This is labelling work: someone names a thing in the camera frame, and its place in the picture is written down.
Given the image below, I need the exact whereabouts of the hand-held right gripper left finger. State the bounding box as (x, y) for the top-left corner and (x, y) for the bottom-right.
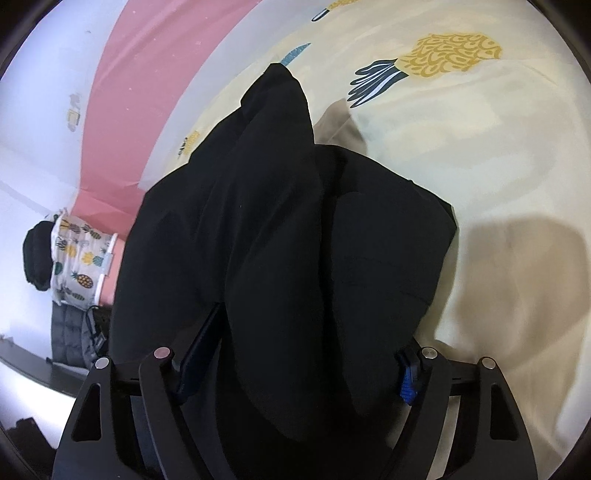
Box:
(52, 302), (228, 480)

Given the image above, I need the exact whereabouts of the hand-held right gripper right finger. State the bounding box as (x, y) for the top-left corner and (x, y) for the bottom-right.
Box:
(385, 339), (539, 480)

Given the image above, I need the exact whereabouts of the black garment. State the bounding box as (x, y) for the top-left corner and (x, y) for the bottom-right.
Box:
(108, 62), (459, 480)

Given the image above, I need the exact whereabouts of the grey quilted jacket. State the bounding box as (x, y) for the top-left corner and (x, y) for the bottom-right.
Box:
(50, 302), (89, 369)

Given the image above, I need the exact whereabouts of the white pineapple print pillow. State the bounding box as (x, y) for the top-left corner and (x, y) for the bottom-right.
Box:
(48, 210), (123, 309)

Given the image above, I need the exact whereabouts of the dark shelf board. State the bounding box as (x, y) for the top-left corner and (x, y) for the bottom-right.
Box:
(0, 339), (89, 398)

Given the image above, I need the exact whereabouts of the black cloth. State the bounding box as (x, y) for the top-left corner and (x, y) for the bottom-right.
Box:
(23, 220), (58, 292)

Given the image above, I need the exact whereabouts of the yellow pineapple print bed sheet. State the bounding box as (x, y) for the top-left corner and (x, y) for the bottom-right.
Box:
(143, 0), (591, 480)

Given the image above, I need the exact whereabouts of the black cable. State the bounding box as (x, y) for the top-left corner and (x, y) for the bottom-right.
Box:
(81, 305), (114, 364)

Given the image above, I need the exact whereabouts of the yellow wall sticker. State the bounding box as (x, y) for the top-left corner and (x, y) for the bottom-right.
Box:
(65, 92), (85, 134)

